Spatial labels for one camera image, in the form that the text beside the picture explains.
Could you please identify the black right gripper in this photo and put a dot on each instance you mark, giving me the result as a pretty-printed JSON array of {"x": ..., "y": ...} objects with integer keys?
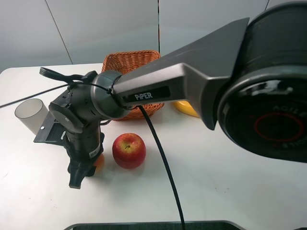
[{"x": 75, "y": 111}]

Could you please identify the orange fruit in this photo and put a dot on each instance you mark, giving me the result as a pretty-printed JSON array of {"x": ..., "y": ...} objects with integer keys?
[{"x": 99, "y": 163}]

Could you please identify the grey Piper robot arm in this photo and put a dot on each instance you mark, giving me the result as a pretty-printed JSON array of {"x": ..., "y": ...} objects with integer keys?
[{"x": 250, "y": 77}]

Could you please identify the orange wicker basket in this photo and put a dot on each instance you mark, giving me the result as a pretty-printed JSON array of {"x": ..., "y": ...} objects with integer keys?
[{"x": 125, "y": 62}]

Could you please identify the red apple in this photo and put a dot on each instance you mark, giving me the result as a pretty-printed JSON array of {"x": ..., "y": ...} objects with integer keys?
[{"x": 129, "y": 151}]

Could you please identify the grey translucent plastic cup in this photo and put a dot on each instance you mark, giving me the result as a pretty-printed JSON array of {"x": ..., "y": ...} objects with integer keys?
[{"x": 32, "y": 114}]

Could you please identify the yellow banana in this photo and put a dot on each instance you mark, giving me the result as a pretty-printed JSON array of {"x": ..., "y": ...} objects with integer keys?
[{"x": 185, "y": 107}]

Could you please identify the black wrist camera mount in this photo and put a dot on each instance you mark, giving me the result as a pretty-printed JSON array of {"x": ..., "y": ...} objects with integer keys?
[{"x": 51, "y": 132}]

